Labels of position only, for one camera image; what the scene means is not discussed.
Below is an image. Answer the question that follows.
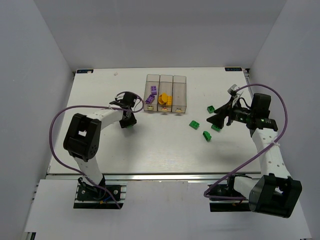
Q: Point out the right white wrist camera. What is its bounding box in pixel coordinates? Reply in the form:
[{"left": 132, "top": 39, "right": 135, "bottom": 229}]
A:
[{"left": 227, "top": 84, "right": 243, "bottom": 108}]

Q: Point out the right blue corner label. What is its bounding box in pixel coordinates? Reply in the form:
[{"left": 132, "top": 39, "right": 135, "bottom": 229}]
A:
[{"left": 224, "top": 67, "right": 243, "bottom": 72}]

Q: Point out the green lego two-by-two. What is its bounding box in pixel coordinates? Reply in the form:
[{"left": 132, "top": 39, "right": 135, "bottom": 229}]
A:
[{"left": 189, "top": 120, "right": 200, "bottom": 130}]

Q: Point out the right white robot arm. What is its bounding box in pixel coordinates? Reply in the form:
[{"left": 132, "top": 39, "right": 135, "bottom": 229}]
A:
[{"left": 206, "top": 92, "right": 302, "bottom": 218}]

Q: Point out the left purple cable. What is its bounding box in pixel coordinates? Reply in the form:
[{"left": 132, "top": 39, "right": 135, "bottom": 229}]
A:
[{"left": 49, "top": 91, "right": 145, "bottom": 209}]

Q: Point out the orange curved lego brick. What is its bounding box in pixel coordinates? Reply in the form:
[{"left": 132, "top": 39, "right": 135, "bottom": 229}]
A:
[{"left": 158, "top": 92, "right": 168, "bottom": 105}]

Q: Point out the blue corner label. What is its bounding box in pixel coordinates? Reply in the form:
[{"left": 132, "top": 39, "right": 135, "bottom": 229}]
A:
[
  {"left": 76, "top": 69, "right": 94, "bottom": 74},
  {"left": 224, "top": 67, "right": 243, "bottom": 72}
]

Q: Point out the purple cable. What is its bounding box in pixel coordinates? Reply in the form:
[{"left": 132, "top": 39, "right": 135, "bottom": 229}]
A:
[
  {"left": 203, "top": 83, "right": 288, "bottom": 199},
  {"left": 49, "top": 91, "right": 145, "bottom": 209}
]

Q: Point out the purple long lego brick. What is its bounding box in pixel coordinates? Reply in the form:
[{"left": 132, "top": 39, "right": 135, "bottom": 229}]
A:
[{"left": 144, "top": 94, "right": 156, "bottom": 105}]

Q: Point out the purple small lego brick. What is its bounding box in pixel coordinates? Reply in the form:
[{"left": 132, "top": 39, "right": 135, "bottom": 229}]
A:
[{"left": 150, "top": 85, "right": 158, "bottom": 96}]

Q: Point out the aluminium front rail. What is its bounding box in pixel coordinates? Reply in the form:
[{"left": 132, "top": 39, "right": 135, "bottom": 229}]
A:
[{"left": 45, "top": 172, "right": 262, "bottom": 182}]

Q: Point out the green curved lego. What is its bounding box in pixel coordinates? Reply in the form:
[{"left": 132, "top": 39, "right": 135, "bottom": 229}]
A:
[{"left": 202, "top": 131, "right": 212, "bottom": 142}]

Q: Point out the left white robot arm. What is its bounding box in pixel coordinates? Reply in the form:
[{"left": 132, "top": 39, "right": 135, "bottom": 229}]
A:
[{"left": 63, "top": 91, "right": 138, "bottom": 187}]

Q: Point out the yellow long lego brick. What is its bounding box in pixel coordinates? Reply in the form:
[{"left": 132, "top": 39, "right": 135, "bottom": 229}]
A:
[{"left": 166, "top": 96, "right": 172, "bottom": 106}]

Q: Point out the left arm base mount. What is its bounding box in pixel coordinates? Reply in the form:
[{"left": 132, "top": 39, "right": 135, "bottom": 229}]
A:
[{"left": 73, "top": 177, "right": 127, "bottom": 210}]

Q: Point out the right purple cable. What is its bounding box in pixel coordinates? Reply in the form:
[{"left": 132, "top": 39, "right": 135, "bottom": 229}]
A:
[{"left": 203, "top": 83, "right": 288, "bottom": 199}]

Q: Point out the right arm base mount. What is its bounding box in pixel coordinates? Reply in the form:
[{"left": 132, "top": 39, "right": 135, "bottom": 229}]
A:
[{"left": 208, "top": 174, "right": 253, "bottom": 213}]

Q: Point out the left blue corner label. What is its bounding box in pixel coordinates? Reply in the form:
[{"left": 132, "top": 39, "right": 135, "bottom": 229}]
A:
[{"left": 76, "top": 69, "right": 94, "bottom": 74}]

